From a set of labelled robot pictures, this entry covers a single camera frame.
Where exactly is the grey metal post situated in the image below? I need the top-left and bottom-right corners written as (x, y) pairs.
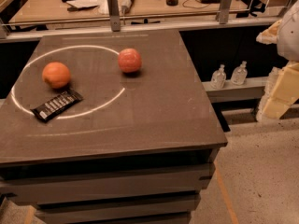
top-left (107, 0), bottom-right (121, 32)
top-left (218, 0), bottom-right (232, 24)

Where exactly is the left clear plastic bottle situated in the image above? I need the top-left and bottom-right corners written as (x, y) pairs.
top-left (211, 64), bottom-right (226, 90)

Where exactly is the black candy bar wrapper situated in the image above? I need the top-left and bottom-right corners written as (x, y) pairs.
top-left (32, 90), bottom-right (83, 122)

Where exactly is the white paper sheet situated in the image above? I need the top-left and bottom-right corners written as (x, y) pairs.
top-left (67, 0), bottom-right (103, 8)

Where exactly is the grey metal post right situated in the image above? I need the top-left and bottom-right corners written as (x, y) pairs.
top-left (218, 0), bottom-right (232, 24)

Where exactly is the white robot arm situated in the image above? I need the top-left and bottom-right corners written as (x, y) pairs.
top-left (256, 1), bottom-right (299, 121)

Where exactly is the dark stacked table base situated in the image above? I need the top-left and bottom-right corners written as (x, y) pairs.
top-left (1, 152), bottom-right (215, 224)

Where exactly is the red apple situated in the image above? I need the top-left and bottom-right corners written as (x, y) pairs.
top-left (118, 49), bottom-right (142, 73)

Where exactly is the clear plastic bottle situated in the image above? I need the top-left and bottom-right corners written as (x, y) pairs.
top-left (231, 61), bottom-right (248, 85)
top-left (211, 64), bottom-right (226, 90)

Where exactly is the orange fruit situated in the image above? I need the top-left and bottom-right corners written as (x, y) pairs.
top-left (42, 62), bottom-right (71, 89)

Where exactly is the grey handheld tool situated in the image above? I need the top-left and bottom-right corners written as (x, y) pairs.
top-left (121, 0), bottom-right (135, 14)

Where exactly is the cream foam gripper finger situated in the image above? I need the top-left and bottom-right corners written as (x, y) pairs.
top-left (256, 61), bottom-right (299, 121)
top-left (256, 20), bottom-right (282, 45)

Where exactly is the grey metal post left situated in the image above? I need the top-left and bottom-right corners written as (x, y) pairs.
top-left (107, 0), bottom-right (121, 32)

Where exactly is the right clear plastic bottle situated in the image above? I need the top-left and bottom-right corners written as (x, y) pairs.
top-left (231, 61), bottom-right (248, 85)

